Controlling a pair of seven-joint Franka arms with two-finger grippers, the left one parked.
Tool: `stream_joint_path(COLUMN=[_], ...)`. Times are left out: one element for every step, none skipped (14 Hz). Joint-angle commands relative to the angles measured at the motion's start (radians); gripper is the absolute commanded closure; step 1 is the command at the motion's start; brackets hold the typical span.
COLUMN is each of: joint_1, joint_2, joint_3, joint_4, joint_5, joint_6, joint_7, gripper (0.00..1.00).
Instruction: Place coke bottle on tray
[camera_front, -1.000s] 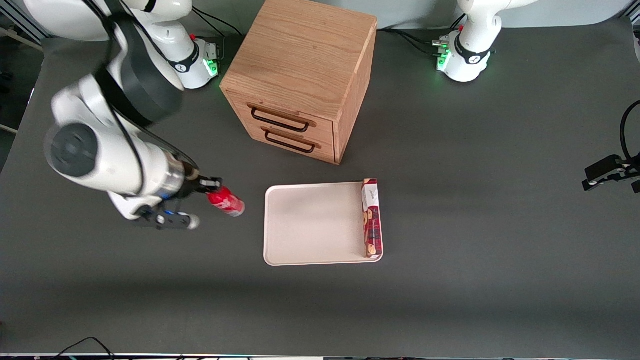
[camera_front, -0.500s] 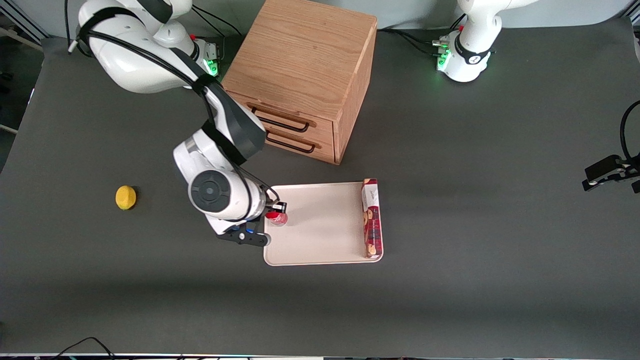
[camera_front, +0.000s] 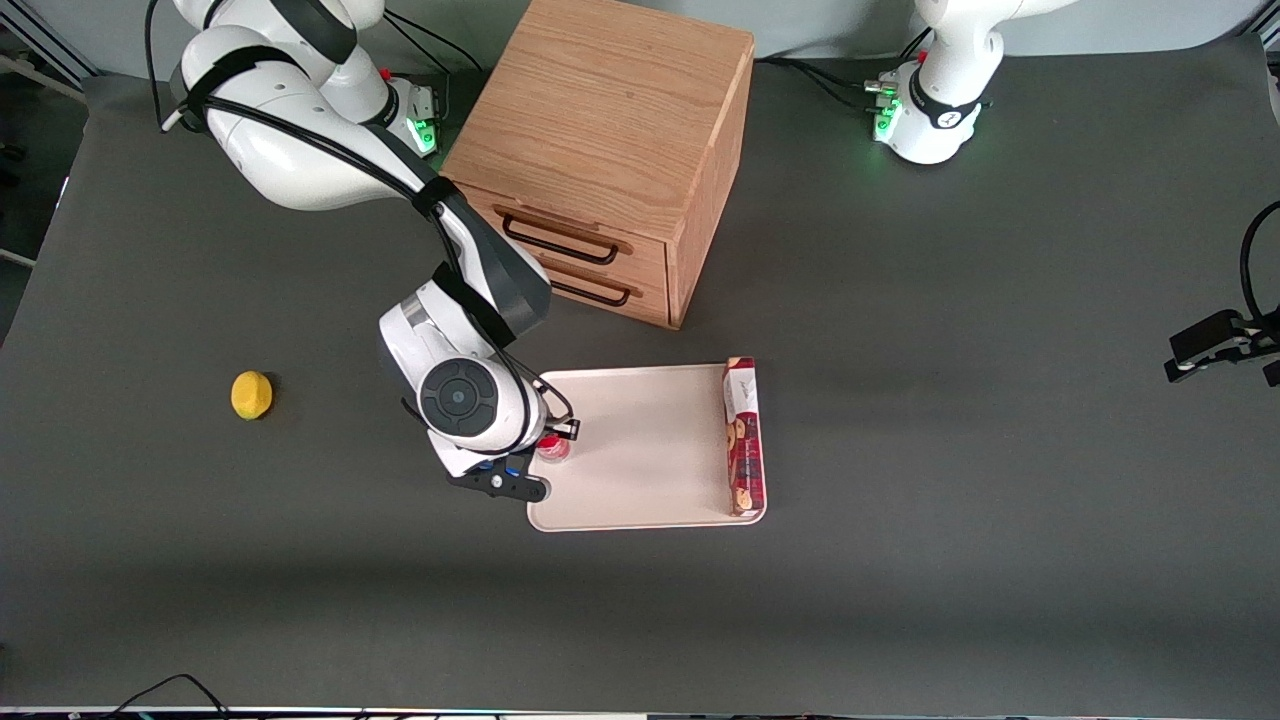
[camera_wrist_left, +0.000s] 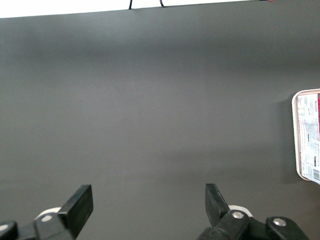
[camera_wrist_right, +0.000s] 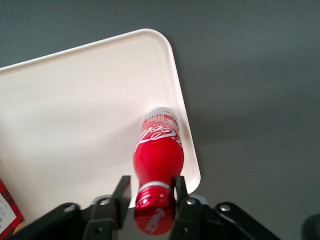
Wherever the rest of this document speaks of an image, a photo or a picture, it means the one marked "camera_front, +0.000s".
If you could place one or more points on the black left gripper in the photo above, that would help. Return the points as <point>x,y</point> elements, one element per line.
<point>1213,340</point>

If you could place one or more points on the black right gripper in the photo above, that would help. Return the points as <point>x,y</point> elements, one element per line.
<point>556,429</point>

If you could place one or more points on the red coke bottle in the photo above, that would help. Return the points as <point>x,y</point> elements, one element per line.
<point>554,449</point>

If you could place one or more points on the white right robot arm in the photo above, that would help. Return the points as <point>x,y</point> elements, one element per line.
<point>330,150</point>

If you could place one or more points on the beige plastic tray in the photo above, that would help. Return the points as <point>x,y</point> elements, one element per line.
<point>650,450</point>

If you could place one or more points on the wooden drawer front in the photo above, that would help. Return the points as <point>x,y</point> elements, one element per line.
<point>600,250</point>
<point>620,300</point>

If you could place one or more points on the red cookie box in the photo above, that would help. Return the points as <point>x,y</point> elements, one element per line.
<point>743,440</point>

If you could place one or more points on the yellow lemon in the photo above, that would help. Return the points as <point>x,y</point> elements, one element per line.
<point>251,395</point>

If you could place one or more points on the wooden drawer cabinet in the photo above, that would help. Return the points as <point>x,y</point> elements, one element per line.
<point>610,130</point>

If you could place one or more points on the aluminium frame profile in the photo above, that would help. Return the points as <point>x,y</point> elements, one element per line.
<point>45,45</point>

